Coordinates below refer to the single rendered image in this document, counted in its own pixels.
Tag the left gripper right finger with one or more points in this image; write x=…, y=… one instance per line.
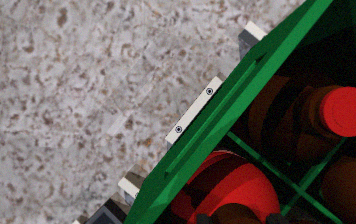
x=276, y=218

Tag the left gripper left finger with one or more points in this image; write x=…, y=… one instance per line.
x=202, y=218

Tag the brown bottle with red cap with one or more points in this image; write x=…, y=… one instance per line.
x=294, y=112

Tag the orange-brown bottle with green cap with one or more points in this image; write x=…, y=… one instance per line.
x=335, y=185

